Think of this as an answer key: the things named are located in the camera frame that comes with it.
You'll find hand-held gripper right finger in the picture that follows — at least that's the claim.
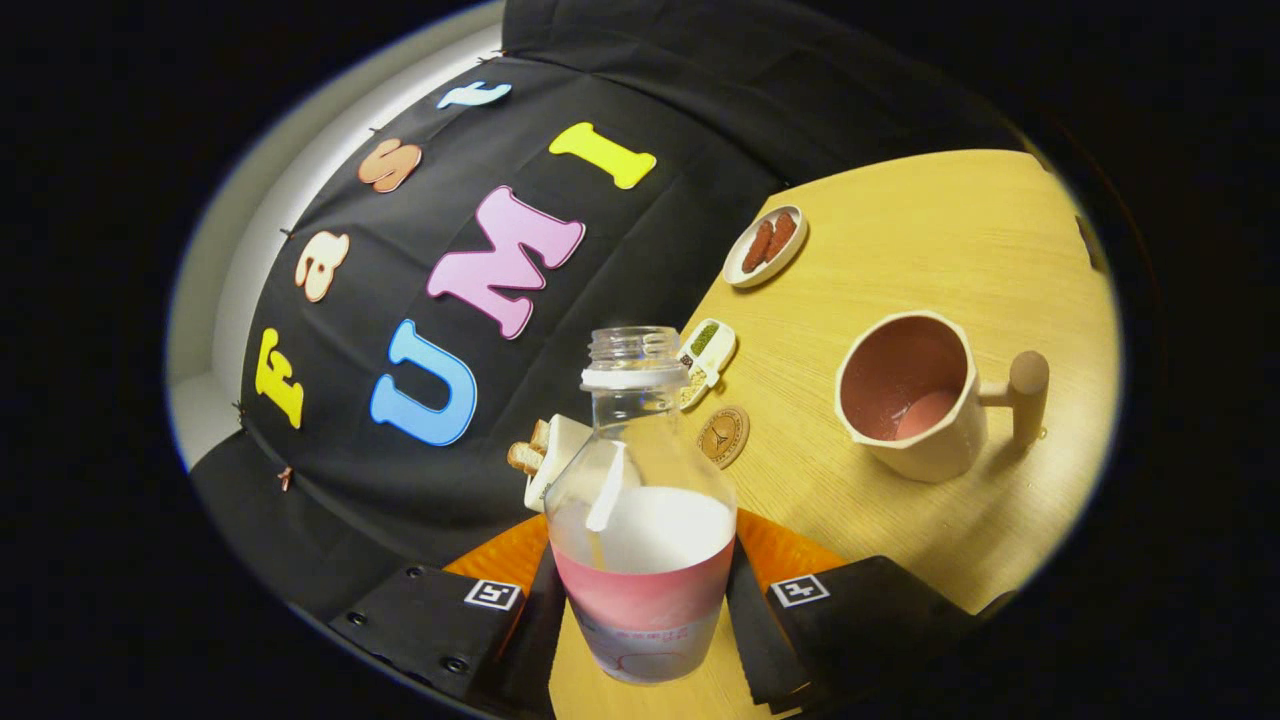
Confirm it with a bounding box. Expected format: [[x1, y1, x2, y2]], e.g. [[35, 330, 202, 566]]
[[724, 509, 980, 713]]

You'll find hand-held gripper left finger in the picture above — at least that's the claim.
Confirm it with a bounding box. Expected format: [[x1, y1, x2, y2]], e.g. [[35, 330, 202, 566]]
[[330, 514, 567, 717]]

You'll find cream cup with wooden handle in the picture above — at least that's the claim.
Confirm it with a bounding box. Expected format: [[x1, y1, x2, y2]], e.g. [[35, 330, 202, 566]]
[[835, 310, 1051, 484]]

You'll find clear juice bottle pink label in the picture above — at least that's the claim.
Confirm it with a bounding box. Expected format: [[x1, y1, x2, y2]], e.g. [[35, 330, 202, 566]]
[[543, 326, 739, 685]]

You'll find round wooden coaster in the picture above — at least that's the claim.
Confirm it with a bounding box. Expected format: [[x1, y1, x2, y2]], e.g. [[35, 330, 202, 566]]
[[697, 405, 751, 470]]

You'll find white toaster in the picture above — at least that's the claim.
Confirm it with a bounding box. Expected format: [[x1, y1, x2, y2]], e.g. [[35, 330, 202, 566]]
[[523, 413, 593, 514]]

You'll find white divided seasoning dish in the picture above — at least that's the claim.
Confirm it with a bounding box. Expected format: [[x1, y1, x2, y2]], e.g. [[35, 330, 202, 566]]
[[675, 318, 738, 411]]

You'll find white oval plate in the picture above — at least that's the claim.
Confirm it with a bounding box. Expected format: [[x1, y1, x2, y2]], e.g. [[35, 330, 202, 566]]
[[722, 205, 809, 290]]

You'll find wooden table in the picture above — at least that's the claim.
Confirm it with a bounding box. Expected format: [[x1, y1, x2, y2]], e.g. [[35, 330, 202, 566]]
[[548, 148, 1121, 720]]

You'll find black backdrop cloth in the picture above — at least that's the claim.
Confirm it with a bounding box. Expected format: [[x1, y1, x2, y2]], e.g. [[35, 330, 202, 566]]
[[190, 0, 1041, 621]]

